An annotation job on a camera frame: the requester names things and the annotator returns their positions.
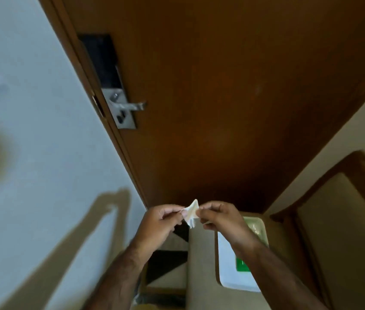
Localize person's left hand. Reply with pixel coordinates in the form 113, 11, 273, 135
133, 204, 185, 254

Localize person's right hand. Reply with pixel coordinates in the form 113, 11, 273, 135
195, 201, 258, 250

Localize small white paper piece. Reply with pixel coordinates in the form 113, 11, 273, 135
182, 199, 200, 229

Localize person's left forearm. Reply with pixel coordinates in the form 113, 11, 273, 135
84, 240, 153, 310

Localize person's right forearm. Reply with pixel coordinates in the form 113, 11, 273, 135
232, 237, 330, 310

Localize black and beige patterned mat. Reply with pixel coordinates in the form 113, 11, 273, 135
137, 223, 190, 296

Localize green packet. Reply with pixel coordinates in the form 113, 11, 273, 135
236, 256, 251, 273

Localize brown wooden door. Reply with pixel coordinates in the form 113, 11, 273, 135
52, 0, 365, 213

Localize wooden framed beige panel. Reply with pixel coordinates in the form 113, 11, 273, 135
270, 151, 365, 310

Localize black and silver door lock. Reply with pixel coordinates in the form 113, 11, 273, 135
79, 34, 137, 130

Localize silver door lever handle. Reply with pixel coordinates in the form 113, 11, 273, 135
109, 93, 147, 112

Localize brown wooden door frame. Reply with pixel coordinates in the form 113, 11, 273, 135
37, 0, 148, 207

